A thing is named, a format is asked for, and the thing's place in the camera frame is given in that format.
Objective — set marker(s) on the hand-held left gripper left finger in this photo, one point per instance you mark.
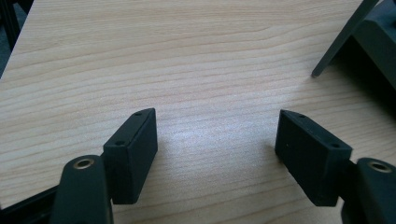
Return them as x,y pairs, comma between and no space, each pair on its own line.
132,161

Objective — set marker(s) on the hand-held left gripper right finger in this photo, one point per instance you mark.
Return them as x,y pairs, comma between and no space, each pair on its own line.
311,158

